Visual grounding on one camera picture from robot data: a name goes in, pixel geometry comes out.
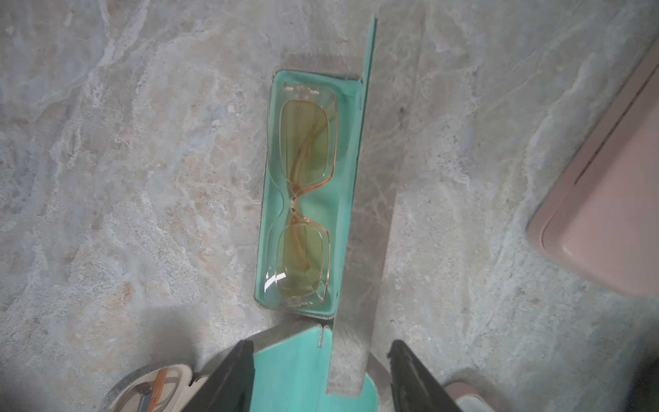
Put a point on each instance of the pink glasses case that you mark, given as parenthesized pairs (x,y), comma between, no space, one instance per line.
(600,220)

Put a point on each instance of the pink grey open case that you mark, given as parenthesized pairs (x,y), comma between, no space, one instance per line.
(467,398)

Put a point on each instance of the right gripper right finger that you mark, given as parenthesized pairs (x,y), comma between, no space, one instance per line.
(413,388)

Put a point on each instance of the beige glasses case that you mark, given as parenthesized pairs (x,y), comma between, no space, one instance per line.
(123,396)

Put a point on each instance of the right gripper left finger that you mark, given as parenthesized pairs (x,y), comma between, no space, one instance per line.
(230,387)

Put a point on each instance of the yellow lens glasses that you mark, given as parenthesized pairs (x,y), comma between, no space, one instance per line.
(301,160)

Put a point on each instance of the orange frame glasses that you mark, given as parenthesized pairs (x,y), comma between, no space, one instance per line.
(157,395)

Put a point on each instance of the teal folding glasses case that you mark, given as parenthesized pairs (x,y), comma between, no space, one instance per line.
(303,365)

